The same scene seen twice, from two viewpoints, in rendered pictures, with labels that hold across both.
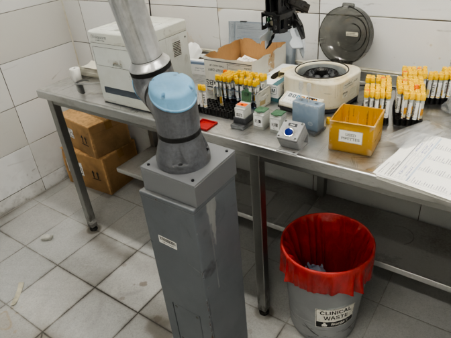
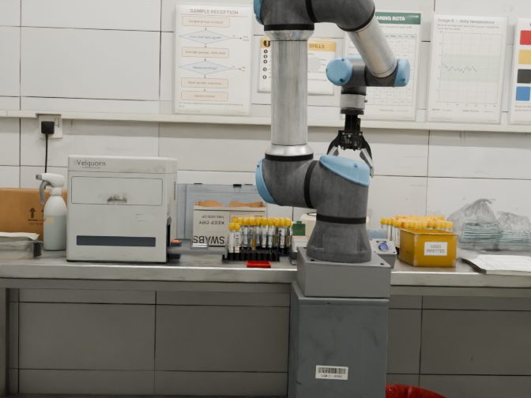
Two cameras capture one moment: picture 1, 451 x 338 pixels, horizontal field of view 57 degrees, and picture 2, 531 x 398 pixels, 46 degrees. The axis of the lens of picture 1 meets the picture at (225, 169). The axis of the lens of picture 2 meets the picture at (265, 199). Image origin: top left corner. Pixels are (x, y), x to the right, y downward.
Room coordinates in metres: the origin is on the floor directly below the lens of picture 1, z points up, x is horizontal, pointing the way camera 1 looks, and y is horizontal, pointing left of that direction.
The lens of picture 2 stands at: (0.03, 1.17, 1.16)
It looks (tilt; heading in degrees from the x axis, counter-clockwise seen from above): 3 degrees down; 320
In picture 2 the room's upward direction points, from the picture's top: 2 degrees clockwise
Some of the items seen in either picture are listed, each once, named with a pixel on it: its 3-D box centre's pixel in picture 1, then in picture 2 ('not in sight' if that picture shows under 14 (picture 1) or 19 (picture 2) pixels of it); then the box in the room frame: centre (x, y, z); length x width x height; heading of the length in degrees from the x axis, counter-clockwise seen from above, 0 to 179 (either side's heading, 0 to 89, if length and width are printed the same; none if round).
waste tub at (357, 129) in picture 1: (356, 129); (427, 247); (1.14, -0.41, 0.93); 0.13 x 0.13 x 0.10; 57
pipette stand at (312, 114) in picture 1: (308, 115); (368, 245); (1.27, -0.29, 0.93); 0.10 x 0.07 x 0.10; 44
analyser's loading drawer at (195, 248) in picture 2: not in sight; (191, 246); (1.52, 0.19, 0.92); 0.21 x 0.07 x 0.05; 52
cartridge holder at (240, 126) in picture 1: (243, 119); (299, 257); (1.35, -0.08, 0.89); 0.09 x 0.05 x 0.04; 143
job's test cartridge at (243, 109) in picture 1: (243, 112); (299, 247); (1.35, -0.08, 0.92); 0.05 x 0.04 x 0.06; 143
